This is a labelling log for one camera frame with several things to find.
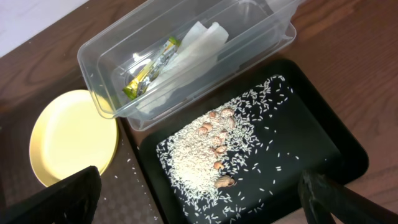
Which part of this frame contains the clear plastic waste bin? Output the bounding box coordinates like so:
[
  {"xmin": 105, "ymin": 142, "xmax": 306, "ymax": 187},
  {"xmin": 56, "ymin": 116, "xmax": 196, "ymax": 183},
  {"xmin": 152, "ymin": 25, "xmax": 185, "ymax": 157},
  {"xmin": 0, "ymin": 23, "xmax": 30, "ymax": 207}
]
[{"xmin": 77, "ymin": 0, "xmax": 300, "ymax": 131}]

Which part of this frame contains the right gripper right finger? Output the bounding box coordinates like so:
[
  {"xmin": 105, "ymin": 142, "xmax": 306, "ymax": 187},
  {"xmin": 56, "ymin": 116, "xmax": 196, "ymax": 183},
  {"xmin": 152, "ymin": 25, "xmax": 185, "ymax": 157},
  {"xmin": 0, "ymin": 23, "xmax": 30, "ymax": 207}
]
[{"xmin": 298, "ymin": 170, "xmax": 397, "ymax": 224}]

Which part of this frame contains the white crumpled napkin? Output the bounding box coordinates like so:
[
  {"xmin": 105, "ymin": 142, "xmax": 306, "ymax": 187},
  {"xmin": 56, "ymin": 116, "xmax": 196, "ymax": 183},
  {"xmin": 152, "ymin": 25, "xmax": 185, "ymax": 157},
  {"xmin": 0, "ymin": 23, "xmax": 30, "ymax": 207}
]
[{"xmin": 136, "ymin": 21, "xmax": 229, "ymax": 114}]

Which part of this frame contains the pile of rice scraps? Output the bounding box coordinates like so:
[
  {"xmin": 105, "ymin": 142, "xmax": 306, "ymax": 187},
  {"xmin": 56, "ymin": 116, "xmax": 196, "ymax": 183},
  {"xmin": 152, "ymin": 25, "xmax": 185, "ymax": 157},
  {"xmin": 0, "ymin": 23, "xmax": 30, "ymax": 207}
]
[{"xmin": 155, "ymin": 75, "xmax": 293, "ymax": 223}]

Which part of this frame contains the green orange snack wrapper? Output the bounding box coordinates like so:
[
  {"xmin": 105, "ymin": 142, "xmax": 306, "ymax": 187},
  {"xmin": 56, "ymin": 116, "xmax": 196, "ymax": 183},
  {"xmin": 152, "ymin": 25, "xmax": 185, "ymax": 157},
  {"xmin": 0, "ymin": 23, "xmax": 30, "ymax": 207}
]
[{"xmin": 123, "ymin": 37, "xmax": 180, "ymax": 100}]

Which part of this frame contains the yellow round plate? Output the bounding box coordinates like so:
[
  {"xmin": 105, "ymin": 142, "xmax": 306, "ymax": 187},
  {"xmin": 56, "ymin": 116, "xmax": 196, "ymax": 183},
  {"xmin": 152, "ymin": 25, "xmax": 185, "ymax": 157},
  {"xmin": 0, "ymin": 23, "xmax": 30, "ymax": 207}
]
[{"xmin": 29, "ymin": 90, "xmax": 119, "ymax": 187}]

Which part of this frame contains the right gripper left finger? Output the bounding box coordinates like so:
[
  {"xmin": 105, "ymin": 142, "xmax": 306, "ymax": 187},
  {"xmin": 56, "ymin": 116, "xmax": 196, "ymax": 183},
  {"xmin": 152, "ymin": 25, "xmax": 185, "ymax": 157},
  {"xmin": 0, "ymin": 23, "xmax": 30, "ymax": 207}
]
[{"xmin": 1, "ymin": 166, "xmax": 102, "ymax": 224}]

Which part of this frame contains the black flat tray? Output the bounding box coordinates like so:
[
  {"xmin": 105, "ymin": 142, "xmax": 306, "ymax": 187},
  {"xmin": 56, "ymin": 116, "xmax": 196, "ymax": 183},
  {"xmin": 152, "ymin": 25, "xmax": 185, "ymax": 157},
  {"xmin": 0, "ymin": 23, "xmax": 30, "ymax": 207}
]
[{"xmin": 136, "ymin": 59, "xmax": 369, "ymax": 223}]

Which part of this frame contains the dark brown serving tray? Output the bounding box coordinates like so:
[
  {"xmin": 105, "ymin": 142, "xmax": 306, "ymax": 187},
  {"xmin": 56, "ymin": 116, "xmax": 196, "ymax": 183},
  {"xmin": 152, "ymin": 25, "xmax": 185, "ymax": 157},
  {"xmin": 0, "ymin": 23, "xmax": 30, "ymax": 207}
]
[{"xmin": 1, "ymin": 75, "xmax": 162, "ymax": 223}]

